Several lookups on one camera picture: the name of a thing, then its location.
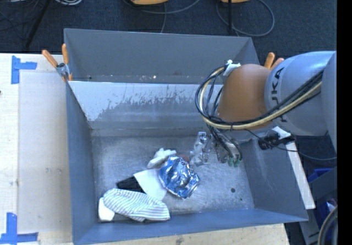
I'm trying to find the black flat object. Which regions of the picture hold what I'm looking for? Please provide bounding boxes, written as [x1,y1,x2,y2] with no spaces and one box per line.
[115,176,147,194]

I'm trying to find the blue silver foil packet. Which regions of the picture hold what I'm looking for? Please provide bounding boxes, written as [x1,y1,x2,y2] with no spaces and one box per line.
[157,155,201,200]

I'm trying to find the pale flat board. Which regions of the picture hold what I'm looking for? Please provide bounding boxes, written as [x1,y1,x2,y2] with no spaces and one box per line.
[16,69,74,242]

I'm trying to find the grey metal bin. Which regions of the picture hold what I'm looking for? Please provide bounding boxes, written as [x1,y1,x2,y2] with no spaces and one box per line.
[63,28,310,245]

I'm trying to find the plain white cloth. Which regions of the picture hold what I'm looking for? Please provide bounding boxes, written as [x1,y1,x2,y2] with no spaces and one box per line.
[133,168,168,201]

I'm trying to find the white crumpled glove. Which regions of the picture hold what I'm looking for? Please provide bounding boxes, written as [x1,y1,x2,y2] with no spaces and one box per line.
[146,148,178,170]

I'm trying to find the white striped cloth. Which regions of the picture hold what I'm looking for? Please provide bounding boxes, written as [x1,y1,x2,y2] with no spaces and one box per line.
[98,188,172,223]

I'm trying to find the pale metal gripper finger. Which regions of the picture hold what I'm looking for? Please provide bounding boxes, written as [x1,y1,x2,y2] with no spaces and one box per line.
[189,150,211,168]
[194,131,212,154]

